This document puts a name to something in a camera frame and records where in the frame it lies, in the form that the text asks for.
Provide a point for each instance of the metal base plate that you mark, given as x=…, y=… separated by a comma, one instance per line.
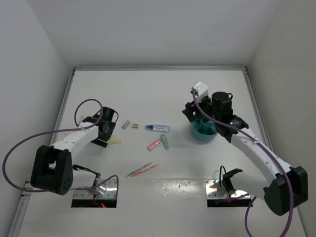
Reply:
x=107, y=191
x=215, y=192

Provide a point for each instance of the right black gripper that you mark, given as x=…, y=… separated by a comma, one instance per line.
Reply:
x=190, y=107

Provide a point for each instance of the teal round divided container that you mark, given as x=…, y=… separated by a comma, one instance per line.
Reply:
x=203, y=130

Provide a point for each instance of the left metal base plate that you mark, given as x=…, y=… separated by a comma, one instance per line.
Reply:
x=107, y=191

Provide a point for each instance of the beige eraser block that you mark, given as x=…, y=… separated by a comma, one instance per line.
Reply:
x=126, y=124

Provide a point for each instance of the small tan square box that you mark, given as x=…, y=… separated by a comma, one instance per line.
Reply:
x=135, y=126

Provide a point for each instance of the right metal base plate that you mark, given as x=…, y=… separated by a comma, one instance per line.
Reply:
x=215, y=192

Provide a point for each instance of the green thin pen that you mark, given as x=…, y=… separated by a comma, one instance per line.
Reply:
x=139, y=169

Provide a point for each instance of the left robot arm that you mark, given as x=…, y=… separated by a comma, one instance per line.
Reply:
x=55, y=169

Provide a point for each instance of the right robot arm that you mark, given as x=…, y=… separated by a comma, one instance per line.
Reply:
x=283, y=185

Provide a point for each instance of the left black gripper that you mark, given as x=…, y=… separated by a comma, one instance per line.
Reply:
x=102, y=142

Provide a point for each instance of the green highlighter marker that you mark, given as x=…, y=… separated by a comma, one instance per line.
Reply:
x=164, y=141

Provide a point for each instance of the red thin pen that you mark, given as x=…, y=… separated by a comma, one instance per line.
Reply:
x=145, y=170

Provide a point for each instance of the yellow highlighter marker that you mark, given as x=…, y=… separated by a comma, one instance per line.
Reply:
x=114, y=141

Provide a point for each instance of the pink highlighter marker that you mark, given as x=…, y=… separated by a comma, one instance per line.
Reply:
x=154, y=144

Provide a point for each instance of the clear spray bottle blue cap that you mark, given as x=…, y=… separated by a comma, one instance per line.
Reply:
x=158, y=128

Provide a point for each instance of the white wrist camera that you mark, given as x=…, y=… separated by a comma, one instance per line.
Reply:
x=200, y=90
x=79, y=122

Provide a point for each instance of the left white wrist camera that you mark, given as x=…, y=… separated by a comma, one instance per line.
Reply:
x=79, y=122

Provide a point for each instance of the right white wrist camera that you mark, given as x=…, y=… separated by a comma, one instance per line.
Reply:
x=200, y=90

